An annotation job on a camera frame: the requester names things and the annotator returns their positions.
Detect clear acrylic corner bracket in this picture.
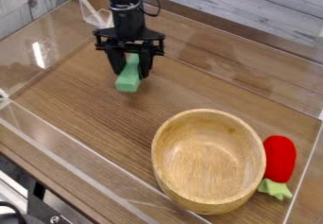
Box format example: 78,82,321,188
81,0,114,29

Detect brown wooden bowl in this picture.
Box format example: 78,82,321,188
151,109,266,215

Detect black cable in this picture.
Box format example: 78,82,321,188
141,0,163,18

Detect red plush strawberry toy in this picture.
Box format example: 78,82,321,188
258,135,298,200

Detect black metal table bracket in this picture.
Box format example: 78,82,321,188
27,182,73,224

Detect green rectangular block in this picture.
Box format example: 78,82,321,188
115,54,142,93

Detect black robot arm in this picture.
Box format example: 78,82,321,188
94,0,166,79

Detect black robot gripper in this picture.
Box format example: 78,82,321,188
94,7,166,79

